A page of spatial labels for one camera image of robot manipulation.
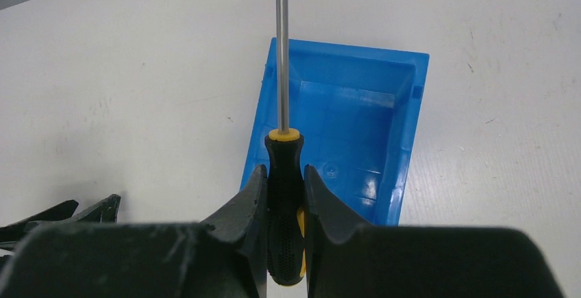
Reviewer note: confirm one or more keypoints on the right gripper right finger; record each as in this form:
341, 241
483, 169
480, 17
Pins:
347, 256

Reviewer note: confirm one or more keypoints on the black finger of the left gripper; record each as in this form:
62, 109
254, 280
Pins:
104, 211

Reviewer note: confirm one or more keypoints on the black yellow handled screwdriver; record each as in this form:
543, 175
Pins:
285, 241

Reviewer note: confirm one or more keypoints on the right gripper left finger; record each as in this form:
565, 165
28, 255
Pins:
224, 255

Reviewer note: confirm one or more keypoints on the blue plastic storage bin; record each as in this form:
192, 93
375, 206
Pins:
358, 109

